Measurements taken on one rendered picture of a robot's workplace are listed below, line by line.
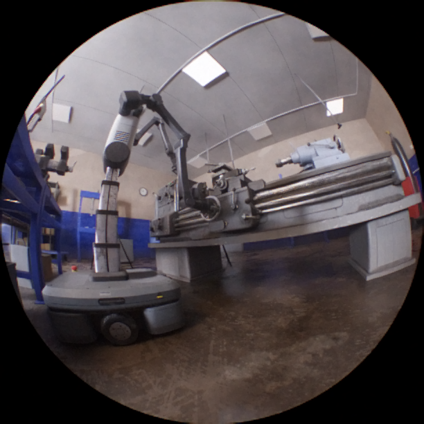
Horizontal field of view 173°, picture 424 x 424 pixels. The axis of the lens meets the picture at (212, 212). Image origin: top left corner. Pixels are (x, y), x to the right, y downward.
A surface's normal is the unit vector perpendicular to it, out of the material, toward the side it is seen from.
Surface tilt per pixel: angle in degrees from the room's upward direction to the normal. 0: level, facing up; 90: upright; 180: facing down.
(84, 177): 90
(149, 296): 90
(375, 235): 90
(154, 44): 180
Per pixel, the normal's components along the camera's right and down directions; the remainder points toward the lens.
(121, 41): 0.09, 0.97
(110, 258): 0.65, -0.22
